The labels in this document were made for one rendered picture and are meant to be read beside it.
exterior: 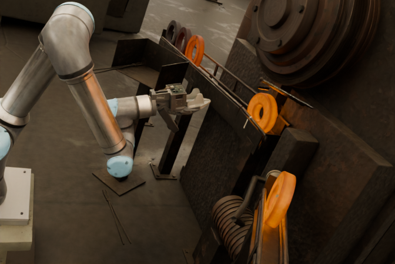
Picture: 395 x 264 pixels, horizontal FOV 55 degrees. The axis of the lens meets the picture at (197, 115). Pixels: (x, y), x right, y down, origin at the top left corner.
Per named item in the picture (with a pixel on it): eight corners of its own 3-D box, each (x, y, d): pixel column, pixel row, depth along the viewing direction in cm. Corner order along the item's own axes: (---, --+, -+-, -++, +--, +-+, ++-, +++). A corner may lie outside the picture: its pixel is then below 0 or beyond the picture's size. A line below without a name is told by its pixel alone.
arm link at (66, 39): (70, 22, 88) (142, 174, 115) (77, 9, 97) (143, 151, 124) (24, 37, 89) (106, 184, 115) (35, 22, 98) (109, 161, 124)
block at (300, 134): (279, 183, 139) (309, 129, 129) (291, 199, 133) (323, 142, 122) (255, 182, 134) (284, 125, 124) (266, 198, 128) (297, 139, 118)
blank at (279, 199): (268, 227, 109) (257, 222, 109) (287, 177, 112) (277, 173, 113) (280, 230, 94) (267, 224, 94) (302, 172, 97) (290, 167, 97)
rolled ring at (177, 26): (179, 22, 223) (184, 23, 224) (169, 17, 238) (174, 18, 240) (171, 52, 228) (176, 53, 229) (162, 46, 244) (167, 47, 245)
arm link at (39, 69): (-37, 145, 115) (58, 4, 96) (-19, 118, 127) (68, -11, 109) (2, 163, 120) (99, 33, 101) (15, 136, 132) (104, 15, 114)
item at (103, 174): (113, 156, 214) (147, 37, 184) (147, 183, 204) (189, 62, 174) (84, 168, 198) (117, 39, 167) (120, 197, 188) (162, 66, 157)
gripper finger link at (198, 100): (214, 93, 128) (188, 96, 125) (213, 108, 131) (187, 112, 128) (211, 89, 130) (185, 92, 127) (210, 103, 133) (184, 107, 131)
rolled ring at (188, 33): (189, 29, 207) (194, 30, 209) (179, 24, 223) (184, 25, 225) (180, 62, 213) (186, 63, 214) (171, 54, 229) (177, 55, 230)
